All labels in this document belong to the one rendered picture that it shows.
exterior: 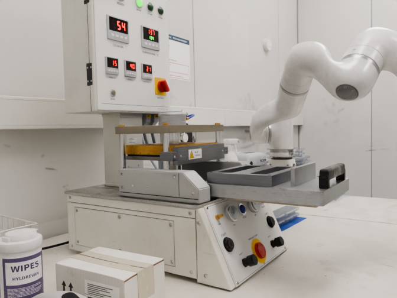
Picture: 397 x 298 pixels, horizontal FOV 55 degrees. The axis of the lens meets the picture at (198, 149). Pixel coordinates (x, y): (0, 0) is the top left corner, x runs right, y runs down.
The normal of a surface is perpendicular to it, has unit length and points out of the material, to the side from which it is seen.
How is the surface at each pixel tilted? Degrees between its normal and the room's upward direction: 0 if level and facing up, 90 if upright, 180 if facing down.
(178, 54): 90
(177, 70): 90
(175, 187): 90
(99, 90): 90
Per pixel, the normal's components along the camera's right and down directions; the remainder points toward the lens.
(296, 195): -0.55, 0.06
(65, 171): 0.83, 0.01
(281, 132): -0.11, 0.05
